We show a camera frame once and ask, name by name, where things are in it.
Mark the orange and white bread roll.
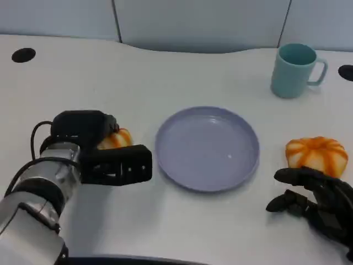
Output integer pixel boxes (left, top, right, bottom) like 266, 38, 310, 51
97, 127, 135, 151
285, 135, 349, 178

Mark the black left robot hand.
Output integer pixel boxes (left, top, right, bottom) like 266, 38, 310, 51
51, 110, 120, 151

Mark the black table grommet hole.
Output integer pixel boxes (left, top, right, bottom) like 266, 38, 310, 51
338, 64, 353, 82
11, 47, 37, 63

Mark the pale green mug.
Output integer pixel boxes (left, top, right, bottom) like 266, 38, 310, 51
270, 43, 329, 99

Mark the lilac plate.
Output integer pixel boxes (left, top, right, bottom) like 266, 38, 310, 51
154, 105, 261, 193

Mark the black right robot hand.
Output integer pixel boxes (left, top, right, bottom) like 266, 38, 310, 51
265, 166, 353, 262

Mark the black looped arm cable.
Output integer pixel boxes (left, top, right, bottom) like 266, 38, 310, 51
30, 120, 55, 161

